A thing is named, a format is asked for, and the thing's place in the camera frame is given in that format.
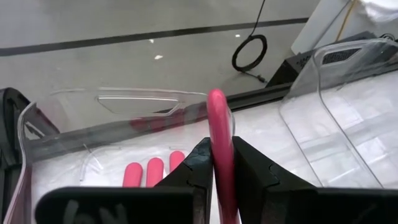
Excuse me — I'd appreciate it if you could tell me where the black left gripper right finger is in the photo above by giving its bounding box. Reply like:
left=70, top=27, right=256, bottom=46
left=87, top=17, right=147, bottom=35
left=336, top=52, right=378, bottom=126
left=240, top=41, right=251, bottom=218
left=232, top=136, right=317, bottom=224

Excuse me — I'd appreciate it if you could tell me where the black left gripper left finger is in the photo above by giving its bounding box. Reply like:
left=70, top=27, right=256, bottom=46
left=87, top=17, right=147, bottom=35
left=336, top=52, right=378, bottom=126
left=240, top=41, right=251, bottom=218
left=154, top=136, right=218, bottom=224

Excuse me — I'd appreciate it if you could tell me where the yellow cable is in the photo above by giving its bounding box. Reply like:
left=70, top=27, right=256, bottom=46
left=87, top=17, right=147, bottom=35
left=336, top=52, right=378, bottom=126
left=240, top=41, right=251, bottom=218
left=335, top=0, right=358, bottom=43

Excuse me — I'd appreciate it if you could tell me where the black computer case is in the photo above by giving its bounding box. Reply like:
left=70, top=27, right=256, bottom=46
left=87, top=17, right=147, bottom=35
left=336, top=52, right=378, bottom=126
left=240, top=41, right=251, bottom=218
left=266, top=30, right=398, bottom=88

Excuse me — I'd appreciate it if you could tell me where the black coiled cable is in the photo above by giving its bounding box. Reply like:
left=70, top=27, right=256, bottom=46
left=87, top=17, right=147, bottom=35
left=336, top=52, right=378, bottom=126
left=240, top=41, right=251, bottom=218
left=231, top=0, right=269, bottom=84

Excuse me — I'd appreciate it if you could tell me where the clear plastic bin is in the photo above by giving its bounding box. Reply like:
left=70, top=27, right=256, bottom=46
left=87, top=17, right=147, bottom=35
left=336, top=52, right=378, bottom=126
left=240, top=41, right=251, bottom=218
left=279, top=37, right=398, bottom=190
left=2, top=86, right=236, bottom=224

